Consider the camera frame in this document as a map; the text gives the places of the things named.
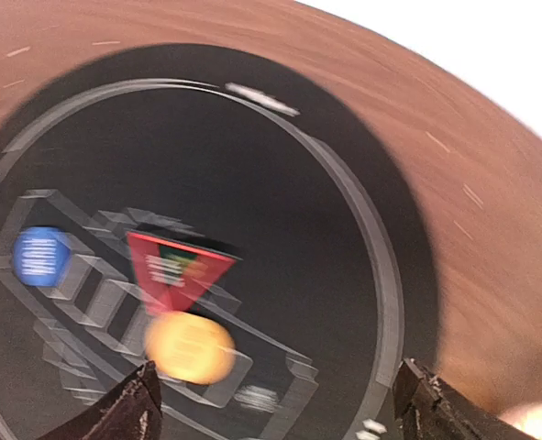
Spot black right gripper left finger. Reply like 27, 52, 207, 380
39, 361, 162, 440

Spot round black poker mat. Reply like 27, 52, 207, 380
0, 44, 438, 439

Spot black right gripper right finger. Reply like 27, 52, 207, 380
393, 358, 530, 440

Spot yellow big blind button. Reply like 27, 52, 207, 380
145, 312, 236, 385

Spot blue small blind button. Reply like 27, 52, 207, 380
12, 226, 72, 288

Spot red triangular all-in marker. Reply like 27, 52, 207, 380
126, 228, 239, 316

